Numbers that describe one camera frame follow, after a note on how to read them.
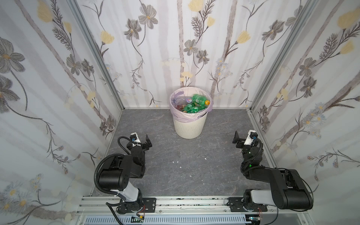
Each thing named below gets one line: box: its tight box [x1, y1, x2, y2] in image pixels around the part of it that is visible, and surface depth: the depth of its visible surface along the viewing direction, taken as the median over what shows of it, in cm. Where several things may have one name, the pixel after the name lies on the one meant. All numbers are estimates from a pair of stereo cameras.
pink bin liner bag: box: [169, 86, 214, 123], surface depth 86 cm
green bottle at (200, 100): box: [191, 93, 211, 106], surface depth 90 cm
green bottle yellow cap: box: [183, 103, 208, 114], surface depth 94 cm
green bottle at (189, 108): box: [183, 104, 199, 113], surface depth 88 cm
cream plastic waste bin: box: [172, 112, 209, 140], surface depth 95 cm
